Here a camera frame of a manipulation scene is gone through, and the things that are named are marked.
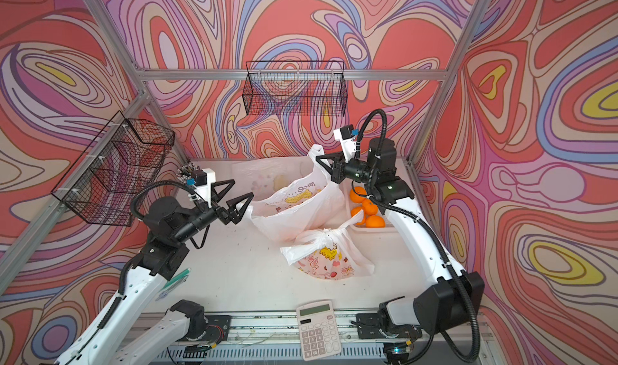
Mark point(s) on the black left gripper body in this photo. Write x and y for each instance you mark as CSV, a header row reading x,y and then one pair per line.
x,y
198,218

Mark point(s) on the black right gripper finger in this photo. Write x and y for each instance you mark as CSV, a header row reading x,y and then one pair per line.
x,y
338,173
330,161

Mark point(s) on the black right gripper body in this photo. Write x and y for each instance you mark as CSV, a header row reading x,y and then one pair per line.
x,y
359,170

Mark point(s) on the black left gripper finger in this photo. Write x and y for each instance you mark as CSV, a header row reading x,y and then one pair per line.
x,y
238,206
220,189

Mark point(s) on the white printed plastic bag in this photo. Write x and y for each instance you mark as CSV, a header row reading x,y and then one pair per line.
x,y
328,254

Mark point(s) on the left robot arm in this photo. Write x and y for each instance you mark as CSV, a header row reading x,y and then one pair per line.
x,y
144,276

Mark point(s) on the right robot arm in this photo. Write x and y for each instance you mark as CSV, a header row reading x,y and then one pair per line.
x,y
451,299

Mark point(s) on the orange behind top orange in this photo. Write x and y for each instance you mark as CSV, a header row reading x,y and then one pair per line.
x,y
358,195

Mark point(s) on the centre orange in basket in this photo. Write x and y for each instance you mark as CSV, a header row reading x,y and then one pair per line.
x,y
369,208

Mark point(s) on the orange in basket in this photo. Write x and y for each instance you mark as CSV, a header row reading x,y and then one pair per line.
x,y
369,208
358,214

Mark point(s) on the metal pen cup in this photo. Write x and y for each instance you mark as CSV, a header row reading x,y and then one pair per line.
x,y
186,174

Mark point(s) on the left orange in basket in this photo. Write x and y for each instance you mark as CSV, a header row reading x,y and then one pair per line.
x,y
358,214

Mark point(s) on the bottom edge orange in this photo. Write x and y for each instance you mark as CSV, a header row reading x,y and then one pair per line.
x,y
374,221

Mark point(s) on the green pen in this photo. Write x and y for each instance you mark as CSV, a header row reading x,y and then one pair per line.
x,y
175,282

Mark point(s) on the white plastic basket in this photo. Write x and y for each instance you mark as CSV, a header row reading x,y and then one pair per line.
x,y
401,191

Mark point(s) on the pink desk calculator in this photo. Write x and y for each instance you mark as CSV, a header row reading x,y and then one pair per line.
x,y
318,331

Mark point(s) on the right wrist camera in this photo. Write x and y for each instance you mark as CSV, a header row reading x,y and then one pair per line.
x,y
347,137

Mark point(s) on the black wire basket left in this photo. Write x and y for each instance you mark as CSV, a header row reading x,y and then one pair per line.
x,y
124,157

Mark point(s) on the black wire basket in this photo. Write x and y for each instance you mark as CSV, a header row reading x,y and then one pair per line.
x,y
124,157
284,88

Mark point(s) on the black wire basket rear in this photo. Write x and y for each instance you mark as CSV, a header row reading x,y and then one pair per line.
x,y
284,88

